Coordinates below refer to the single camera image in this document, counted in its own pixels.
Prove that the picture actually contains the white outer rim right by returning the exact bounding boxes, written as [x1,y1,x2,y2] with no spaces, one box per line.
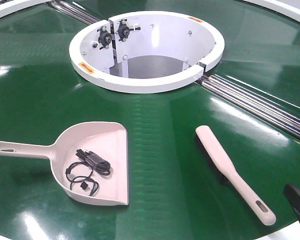
[245,0,300,23]

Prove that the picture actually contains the white central ring housing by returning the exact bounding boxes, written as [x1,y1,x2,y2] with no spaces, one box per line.
[69,11,225,94]

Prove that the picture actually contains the pink hand brush black bristles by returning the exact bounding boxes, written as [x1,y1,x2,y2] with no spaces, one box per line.
[195,125,277,226]

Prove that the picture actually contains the orange warning sticker front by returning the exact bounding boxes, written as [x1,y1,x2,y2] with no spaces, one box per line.
[78,61,95,75]

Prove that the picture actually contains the orange warning sticker back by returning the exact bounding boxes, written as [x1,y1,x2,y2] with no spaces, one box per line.
[188,16,204,24]

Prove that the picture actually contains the right black bearing block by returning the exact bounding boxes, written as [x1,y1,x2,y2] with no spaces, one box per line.
[114,19,141,42]

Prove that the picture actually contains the chrome rollers right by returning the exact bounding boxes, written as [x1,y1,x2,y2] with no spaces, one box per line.
[196,74,300,140]

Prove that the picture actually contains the black cable bundle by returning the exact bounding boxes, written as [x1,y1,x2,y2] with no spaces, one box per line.
[65,148,112,197]

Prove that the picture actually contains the black bearing block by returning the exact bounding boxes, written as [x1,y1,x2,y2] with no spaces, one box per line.
[97,26,112,50]
[114,19,141,42]

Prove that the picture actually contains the orange warning sticker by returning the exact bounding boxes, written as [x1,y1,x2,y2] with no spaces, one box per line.
[78,61,95,75]
[188,16,204,24]

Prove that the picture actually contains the white outer rim left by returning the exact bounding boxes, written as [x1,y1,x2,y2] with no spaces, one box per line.
[0,0,49,18]

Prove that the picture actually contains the chrome rollers top left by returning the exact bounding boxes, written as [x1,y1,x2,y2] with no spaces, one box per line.
[48,0,101,25]

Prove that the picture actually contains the left black bearing block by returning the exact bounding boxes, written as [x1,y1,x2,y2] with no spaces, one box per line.
[97,26,112,50]

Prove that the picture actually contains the pink plastic dustpan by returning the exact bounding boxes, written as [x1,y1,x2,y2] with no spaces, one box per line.
[0,121,129,206]

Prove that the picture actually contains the chrome rollers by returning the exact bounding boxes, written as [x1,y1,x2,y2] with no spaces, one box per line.
[196,74,300,140]
[48,0,101,25]

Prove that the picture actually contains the white rim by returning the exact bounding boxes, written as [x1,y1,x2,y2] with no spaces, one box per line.
[245,0,300,23]
[0,0,49,18]

